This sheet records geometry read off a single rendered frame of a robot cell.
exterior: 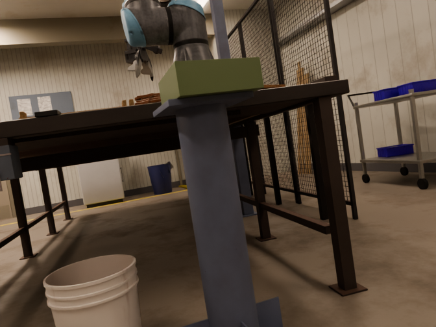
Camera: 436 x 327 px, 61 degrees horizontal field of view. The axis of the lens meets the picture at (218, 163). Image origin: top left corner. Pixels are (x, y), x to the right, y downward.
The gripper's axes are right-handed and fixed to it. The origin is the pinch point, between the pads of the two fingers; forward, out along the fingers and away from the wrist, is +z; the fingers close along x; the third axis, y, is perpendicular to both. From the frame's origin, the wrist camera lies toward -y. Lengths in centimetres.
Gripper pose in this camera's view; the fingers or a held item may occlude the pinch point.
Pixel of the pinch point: (146, 79)
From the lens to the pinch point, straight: 177.2
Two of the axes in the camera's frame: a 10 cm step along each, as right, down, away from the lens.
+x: -2.9, 1.1, -9.5
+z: 1.5, 9.9, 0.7
